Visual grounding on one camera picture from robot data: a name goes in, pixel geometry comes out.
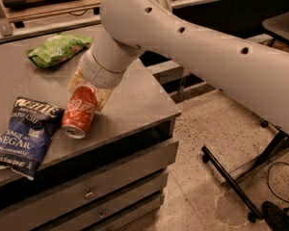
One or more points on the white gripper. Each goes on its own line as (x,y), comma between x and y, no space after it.
(95,72)

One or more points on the red coke can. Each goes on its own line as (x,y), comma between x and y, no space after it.
(77,119)

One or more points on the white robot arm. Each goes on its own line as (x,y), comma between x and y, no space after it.
(254,75)

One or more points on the green chip bag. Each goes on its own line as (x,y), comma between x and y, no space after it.
(57,49)

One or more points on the blue chip bag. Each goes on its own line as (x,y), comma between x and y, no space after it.
(24,145)

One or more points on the grey drawer cabinet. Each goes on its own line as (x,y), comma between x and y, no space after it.
(139,114)

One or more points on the middle drawer front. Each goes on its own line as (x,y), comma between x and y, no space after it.
(113,203)

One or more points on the drawer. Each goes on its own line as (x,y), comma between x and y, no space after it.
(113,203)
(40,212)
(126,215)

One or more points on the upper drawer front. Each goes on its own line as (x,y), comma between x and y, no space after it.
(40,212)

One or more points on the lower drawer front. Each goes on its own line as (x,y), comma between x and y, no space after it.
(126,215)

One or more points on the black metal stand base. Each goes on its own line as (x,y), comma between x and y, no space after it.
(278,144)

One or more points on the black foot pedal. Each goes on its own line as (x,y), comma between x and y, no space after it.
(277,219)

